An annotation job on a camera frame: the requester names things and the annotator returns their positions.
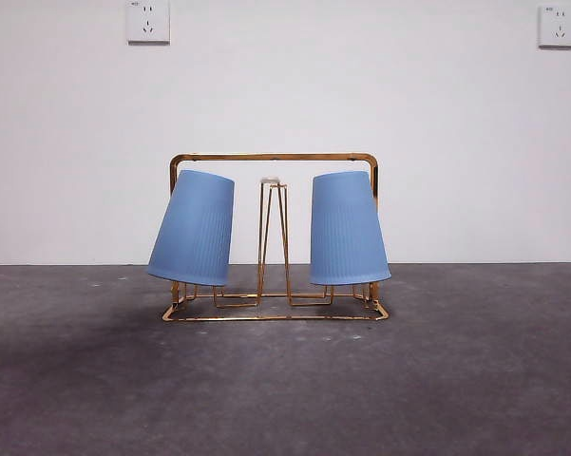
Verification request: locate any blue ribbed plastic cup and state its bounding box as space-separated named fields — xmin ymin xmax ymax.
xmin=145 ymin=169 xmax=236 ymax=288
xmin=308 ymin=170 xmax=391 ymax=288

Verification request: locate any gold wire cup rack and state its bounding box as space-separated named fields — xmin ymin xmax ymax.
xmin=161 ymin=151 xmax=390 ymax=323

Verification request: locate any white wall socket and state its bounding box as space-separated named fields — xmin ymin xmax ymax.
xmin=125 ymin=0 xmax=171 ymax=47
xmin=538 ymin=4 xmax=571 ymax=49

